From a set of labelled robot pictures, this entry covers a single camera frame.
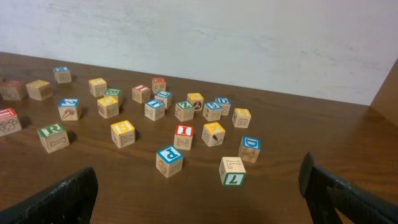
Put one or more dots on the yellow O block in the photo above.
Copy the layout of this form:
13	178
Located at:
108	107

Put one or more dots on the yellow K block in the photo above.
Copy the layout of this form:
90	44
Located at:
213	134

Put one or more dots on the blue L block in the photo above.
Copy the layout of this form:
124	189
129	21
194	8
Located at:
165	97

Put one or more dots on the yellow block far right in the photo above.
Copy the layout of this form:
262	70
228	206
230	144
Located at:
241	118

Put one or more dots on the yellow S block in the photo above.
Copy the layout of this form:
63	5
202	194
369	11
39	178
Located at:
123	133

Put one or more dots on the blue 2 block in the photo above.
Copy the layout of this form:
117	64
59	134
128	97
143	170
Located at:
69	109

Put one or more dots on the red block beside yellow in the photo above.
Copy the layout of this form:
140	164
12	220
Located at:
13	90

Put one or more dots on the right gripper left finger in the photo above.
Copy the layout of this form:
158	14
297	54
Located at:
70	200

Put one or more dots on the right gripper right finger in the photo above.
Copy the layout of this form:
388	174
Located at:
327	194

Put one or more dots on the green B block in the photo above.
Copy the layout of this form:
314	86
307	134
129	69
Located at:
115	93

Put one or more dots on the blue T block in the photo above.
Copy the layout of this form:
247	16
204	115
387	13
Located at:
154	109

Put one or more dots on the green R block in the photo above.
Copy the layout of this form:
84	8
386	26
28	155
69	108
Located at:
53	137

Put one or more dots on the blue X block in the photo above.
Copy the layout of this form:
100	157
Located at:
62	74

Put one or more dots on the yellow block upper centre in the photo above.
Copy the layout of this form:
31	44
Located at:
97	87

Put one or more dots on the red U block centre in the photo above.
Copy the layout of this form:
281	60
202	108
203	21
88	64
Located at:
9	122

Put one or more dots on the blue S block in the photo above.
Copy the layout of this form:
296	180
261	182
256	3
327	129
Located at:
212	111

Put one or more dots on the yellow block upper right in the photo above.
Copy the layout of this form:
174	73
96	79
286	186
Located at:
196	99

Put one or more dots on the blue d block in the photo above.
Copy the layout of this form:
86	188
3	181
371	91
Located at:
249	149
225	104

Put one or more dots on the red M block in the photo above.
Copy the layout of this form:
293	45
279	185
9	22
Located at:
158	84

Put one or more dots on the yellow block upper left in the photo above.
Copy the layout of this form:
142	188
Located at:
39	90

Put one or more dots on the green Z block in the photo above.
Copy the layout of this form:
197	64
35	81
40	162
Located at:
184	111

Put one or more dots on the blue D block right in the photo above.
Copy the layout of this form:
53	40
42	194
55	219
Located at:
249	149

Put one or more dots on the plain L 7 block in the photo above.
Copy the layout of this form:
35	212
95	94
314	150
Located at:
232	171

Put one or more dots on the blue P block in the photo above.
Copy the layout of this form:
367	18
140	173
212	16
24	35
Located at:
169	161

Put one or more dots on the red i block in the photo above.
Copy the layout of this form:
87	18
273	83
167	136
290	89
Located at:
141	93
183	137

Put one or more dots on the blue D block upper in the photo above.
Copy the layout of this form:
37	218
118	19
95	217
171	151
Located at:
225	104

